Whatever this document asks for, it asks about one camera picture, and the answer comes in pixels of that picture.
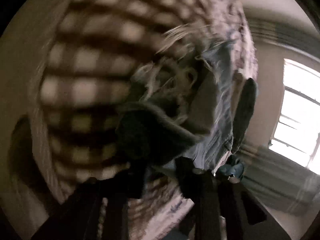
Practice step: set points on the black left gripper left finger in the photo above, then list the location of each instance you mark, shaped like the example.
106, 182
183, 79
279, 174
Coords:
98, 209

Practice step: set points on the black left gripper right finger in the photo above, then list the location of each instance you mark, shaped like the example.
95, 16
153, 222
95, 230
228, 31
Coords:
217, 212

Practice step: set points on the distressed blue denim shorts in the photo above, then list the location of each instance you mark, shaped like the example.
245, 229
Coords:
180, 104

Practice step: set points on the folded blue denim pants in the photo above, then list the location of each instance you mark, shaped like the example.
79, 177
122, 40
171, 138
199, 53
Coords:
232, 170

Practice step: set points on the right striped curtain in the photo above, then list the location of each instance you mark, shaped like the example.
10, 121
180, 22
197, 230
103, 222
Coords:
277, 181

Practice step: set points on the striped curtain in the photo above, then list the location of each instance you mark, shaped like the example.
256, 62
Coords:
277, 181
283, 35

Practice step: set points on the window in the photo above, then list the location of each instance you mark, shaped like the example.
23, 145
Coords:
296, 135

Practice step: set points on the left striped curtain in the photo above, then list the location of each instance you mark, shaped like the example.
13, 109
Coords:
283, 35

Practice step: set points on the floral bed cover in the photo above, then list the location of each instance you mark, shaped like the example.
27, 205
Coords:
96, 48

